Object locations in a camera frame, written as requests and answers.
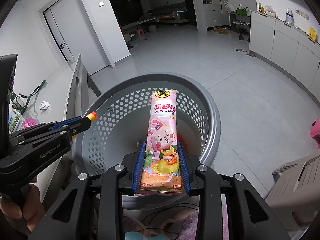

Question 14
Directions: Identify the pink plastic mesh basket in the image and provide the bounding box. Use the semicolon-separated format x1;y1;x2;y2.
23;117;39;129

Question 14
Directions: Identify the white paper ball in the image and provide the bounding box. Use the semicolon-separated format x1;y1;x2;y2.
39;101;50;111

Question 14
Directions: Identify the yellow foam dart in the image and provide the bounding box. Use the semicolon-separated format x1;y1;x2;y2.
70;111;98;139

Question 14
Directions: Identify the pink snack stick package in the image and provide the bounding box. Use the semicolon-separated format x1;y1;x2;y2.
140;89;183;194

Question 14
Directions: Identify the person left hand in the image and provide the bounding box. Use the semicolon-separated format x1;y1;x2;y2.
1;177;46;232

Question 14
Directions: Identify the milk powder can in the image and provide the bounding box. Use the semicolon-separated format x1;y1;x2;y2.
8;109;20;133

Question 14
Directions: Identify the green white water bottle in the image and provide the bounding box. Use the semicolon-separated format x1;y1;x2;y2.
10;92;27;115

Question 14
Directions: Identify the beige plastic stool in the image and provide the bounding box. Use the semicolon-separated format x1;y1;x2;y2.
265;154;319;232

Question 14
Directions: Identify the grey perforated laundry basket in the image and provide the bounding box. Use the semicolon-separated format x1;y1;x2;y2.
71;73;222;210

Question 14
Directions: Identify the grey door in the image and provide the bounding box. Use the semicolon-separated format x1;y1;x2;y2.
43;0;110;75

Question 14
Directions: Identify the pink plastic stool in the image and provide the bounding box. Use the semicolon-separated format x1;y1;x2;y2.
309;118;320;148

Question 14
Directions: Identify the small pink stool far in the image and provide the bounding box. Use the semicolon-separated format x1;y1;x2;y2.
136;29;145;39

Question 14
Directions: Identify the grey cabinet row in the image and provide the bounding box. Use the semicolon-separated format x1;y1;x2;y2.
249;11;319;99

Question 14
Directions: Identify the yellow box on counter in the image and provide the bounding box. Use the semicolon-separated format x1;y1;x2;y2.
308;27;317;41

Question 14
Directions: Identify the white bottle on counter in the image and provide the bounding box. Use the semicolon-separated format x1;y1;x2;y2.
286;8;295;26

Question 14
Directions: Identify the green handbag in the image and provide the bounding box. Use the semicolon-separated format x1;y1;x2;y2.
236;3;248;16

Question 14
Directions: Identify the green bottle strap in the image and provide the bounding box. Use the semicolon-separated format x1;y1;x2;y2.
18;79;47;106

